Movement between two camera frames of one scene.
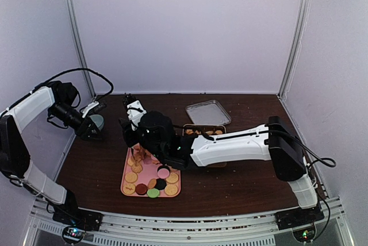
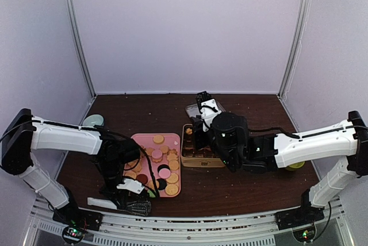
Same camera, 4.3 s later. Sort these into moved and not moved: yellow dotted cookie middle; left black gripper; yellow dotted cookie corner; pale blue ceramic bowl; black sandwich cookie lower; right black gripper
Moved: left black gripper; right black gripper
Not moved: pale blue ceramic bowl; yellow dotted cookie corner; black sandwich cookie lower; yellow dotted cookie middle
